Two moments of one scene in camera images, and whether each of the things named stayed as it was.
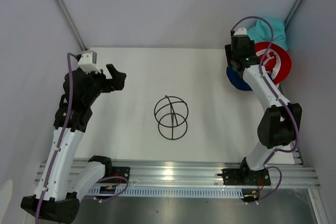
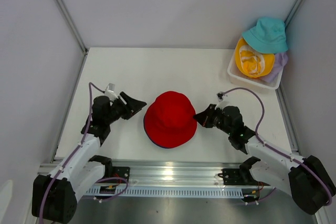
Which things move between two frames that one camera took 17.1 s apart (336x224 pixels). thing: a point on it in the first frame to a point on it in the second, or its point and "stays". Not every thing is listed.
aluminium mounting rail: x=283 y=174 stays
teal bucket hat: x=262 y=32 stays
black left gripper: x=117 y=77 to x=132 y=106
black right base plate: x=241 y=177 stays
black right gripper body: x=229 y=54 to x=216 y=117
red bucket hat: x=276 y=62 to x=169 y=121
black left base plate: x=120 y=171 stays
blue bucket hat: x=237 y=80 to x=146 y=131
